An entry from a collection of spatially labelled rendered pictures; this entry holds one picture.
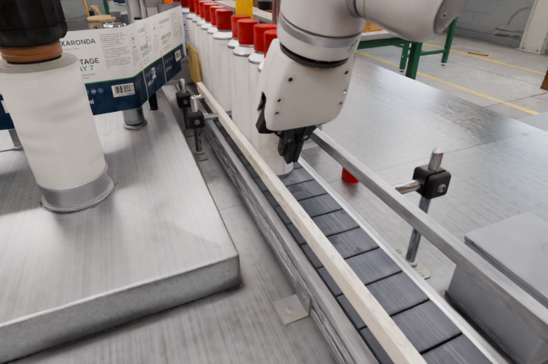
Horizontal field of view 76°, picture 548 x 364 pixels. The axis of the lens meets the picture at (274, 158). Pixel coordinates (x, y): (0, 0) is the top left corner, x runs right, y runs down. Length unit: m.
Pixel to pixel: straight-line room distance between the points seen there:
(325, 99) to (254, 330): 0.26
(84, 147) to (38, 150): 0.05
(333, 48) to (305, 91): 0.06
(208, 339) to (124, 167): 0.31
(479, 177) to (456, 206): 0.11
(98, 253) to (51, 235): 0.07
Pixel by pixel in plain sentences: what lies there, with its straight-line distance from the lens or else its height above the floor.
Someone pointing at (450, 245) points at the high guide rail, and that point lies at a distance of 0.33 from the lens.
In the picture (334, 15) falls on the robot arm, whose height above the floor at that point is 1.12.
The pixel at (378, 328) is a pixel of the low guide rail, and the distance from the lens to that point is 0.32.
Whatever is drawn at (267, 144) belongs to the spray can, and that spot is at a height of 0.93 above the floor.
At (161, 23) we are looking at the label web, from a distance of 0.85.
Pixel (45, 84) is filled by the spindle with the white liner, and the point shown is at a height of 1.05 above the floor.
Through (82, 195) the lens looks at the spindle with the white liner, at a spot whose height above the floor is 0.90.
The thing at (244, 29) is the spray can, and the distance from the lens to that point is 0.56.
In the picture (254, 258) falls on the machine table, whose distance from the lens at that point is 0.47.
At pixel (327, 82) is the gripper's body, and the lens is 0.39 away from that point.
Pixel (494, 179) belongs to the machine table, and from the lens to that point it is 0.73.
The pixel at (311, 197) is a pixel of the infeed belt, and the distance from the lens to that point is 0.49.
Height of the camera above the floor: 1.17
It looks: 30 degrees down
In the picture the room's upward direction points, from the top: straight up
